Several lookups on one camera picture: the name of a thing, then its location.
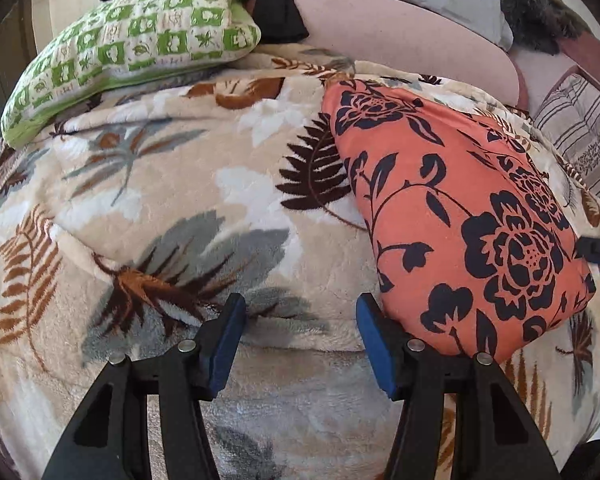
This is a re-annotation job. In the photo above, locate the striped floral cushion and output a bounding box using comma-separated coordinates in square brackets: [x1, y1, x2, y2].
[530, 72, 600, 221]

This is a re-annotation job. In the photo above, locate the black cloth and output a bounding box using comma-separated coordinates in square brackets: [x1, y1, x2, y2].
[99, 0, 311, 43]

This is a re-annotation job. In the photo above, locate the dark furry cushion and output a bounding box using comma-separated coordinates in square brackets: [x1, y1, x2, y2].
[497, 0, 591, 56]

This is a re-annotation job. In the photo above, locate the pink sofa backrest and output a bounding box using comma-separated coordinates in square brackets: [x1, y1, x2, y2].
[510, 25, 600, 116]

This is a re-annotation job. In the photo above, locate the green checkered pillow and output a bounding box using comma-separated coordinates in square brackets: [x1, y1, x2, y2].
[0, 0, 262, 150]

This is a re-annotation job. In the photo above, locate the brown stained glass door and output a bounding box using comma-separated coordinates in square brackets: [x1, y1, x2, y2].
[0, 0, 36, 126]

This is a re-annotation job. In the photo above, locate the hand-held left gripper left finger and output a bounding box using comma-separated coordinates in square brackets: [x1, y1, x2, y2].
[41, 292, 247, 480]

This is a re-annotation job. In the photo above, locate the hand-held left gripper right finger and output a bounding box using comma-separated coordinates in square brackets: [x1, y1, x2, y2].
[355, 292, 561, 480]

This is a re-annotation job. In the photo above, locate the pink bolster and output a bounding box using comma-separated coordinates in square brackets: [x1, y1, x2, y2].
[290, 0, 528, 111]

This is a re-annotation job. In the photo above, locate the orange black floral pillow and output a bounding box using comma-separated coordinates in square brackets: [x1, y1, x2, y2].
[321, 79, 597, 366]

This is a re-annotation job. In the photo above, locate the leaf print fleece blanket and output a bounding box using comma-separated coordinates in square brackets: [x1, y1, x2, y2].
[0, 42, 600, 480]

